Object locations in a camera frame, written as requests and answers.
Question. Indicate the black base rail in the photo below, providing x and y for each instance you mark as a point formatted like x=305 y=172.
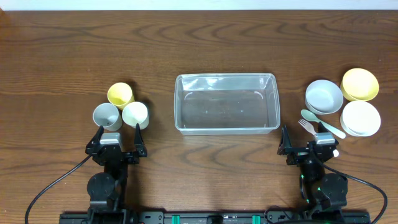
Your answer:
x=270 y=216

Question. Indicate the pale green plastic spoon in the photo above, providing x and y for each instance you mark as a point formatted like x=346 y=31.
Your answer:
x=309 y=116

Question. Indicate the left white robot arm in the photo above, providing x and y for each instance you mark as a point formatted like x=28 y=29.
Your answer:
x=107 y=189

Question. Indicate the white plastic cup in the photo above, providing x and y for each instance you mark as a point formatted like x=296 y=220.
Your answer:
x=136 y=113

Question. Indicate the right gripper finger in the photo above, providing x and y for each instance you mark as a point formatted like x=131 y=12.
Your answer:
x=285 y=144
x=322 y=128

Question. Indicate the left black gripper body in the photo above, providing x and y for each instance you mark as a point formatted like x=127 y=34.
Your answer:
x=115 y=155

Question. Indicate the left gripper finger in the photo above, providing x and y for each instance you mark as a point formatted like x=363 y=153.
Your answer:
x=138 y=141
x=95 y=140

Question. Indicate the yellow plastic bowl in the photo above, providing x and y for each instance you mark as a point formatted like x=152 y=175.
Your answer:
x=359 y=84

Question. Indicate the yellow plastic cup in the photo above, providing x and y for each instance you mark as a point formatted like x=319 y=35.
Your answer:
x=120 y=95

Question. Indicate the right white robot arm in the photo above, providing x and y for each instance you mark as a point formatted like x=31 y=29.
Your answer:
x=324 y=193

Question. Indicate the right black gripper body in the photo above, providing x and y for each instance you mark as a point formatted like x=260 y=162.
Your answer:
x=306 y=154

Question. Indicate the grey plastic cup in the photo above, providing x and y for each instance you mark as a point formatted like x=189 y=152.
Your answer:
x=108 y=116

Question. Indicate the white plastic bowl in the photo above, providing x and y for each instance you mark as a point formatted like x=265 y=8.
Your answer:
x=360 y=119

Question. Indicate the clear plastic storage box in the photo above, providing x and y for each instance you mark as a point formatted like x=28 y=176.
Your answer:
x=226 y=103

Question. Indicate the grey plastic bowl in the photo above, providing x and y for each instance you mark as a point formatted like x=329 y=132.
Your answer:
x=323 y=97

